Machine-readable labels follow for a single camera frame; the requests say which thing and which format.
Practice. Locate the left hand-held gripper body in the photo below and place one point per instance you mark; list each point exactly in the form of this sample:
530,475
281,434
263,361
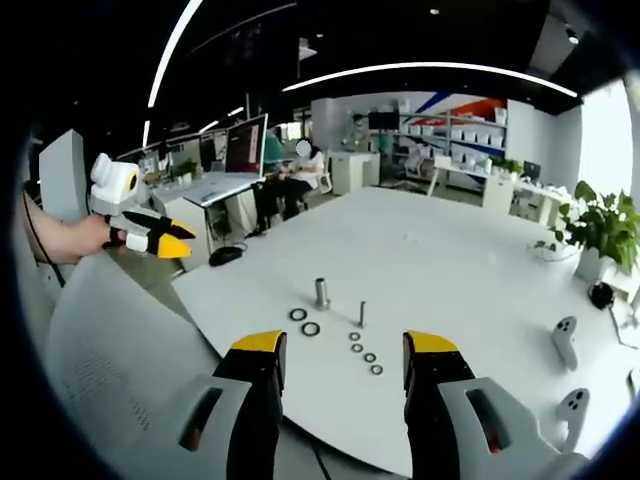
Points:
112,187

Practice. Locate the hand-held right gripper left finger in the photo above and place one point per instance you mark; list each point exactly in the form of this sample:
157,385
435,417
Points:
250,400

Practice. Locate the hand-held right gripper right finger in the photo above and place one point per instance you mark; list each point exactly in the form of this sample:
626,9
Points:
440,400

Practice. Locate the small metal washer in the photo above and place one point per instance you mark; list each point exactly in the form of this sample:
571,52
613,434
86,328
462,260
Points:
376,370
357,347
370,357
355,336

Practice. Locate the thin metal threaded stud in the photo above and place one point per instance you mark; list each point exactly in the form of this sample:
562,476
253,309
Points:
362,315

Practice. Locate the person's left hand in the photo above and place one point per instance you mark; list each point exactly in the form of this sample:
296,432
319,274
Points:
85,240

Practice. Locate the white monitor back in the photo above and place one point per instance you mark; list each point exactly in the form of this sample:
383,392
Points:
62,170

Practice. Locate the black computer mouse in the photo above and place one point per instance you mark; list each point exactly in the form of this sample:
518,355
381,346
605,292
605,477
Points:
225,256

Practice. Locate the white office desk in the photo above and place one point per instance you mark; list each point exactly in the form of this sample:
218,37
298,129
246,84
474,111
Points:
215,190

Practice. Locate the white printed sheet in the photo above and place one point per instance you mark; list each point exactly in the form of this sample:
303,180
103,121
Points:
125,350

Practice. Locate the computer monitor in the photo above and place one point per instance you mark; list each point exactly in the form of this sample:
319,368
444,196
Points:
246,145

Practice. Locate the white handheld controller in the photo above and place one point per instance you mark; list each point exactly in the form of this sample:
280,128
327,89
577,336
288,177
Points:
575,405
565,340

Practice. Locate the ceiling light strip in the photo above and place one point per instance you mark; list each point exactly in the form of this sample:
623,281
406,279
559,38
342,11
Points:
167,55
430,67

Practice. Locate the white office chair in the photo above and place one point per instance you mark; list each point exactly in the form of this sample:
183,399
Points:
325,177

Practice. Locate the black round device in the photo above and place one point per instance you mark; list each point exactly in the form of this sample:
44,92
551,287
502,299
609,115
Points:
601,295

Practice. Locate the white cabinet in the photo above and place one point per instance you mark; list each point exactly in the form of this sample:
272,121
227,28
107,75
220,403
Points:
352,172

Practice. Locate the green potted plant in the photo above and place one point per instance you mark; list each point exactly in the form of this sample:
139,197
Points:
607,230

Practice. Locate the shelf of white bins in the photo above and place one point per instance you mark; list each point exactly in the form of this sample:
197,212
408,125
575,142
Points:
460,135

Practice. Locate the thick metal cylinder post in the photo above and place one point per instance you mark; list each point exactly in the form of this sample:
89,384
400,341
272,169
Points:
322,294

